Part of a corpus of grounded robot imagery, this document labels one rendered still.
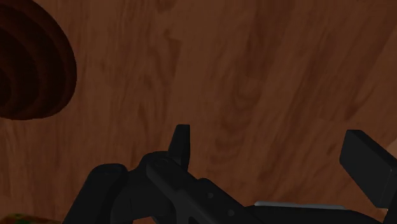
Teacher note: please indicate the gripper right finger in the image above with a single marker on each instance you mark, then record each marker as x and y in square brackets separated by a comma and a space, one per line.
[369, 164]

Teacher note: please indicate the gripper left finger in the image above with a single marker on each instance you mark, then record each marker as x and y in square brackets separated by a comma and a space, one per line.
[161, 186]

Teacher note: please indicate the green and red patterned object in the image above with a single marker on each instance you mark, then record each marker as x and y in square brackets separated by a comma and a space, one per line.
[18, 219]

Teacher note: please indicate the dark brown ribbed bowl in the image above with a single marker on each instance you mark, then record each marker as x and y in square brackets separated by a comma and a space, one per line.
[31, 62]

